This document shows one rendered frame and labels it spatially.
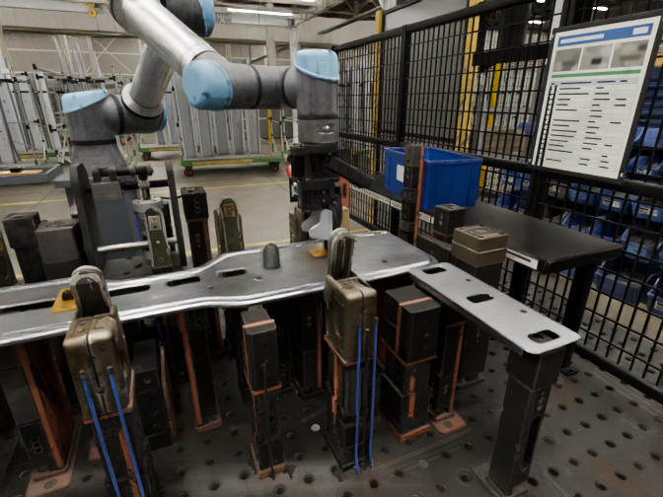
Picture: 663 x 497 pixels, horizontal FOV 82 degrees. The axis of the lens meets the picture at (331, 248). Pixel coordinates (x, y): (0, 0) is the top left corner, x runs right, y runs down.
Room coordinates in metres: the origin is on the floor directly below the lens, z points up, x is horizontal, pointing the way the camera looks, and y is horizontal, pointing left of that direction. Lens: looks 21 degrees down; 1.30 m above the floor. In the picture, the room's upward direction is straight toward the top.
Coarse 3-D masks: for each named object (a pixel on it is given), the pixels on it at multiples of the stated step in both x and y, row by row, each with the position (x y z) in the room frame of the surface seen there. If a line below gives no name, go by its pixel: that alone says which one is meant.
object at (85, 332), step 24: (72, 336) 0.38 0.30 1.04; (96, 336) 0.39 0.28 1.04; (120, 336) 0.44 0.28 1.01; (72, 360) 0.37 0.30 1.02; (96, 360) 0.38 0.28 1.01; (120, 360) 0.40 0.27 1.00; (96, 384) 0.38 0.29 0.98; (120, 384) 0.39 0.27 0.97; (96, 408) 0.38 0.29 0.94; (120, 408) 0.38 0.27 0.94; (96, 432) 0.38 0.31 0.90; (120, 432) 0.39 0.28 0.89; (120, 456) 0.39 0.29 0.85; (144, 456) 0.42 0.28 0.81; (120, 480) 0.38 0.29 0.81; (144, 480) 0.39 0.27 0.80
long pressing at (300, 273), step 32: (224, 256) 0.74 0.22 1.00; (256, 256) 0.74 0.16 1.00; (288, 256) 0.74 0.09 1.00; (320, 256) 0.74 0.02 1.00; (352, 256) 0.74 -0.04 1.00; (384, 256) 0.74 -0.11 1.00; (416, 256) 0.74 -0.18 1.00; (0, 288) 0.59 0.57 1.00; (32, 288) 0.60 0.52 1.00; (64, 288) 0.60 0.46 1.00; (160, 288) 0.60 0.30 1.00; (192, 288) 0.60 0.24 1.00; (224, 288) 0.60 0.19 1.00; (256, 288) 0.60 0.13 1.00; (288, 288) 0.60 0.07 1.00; (320, 288) 0.60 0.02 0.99; (0, 320) 0.49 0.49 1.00; (32, 320) 0.49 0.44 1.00; (64, 320) 0.49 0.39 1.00; (128, 320) 0.51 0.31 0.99
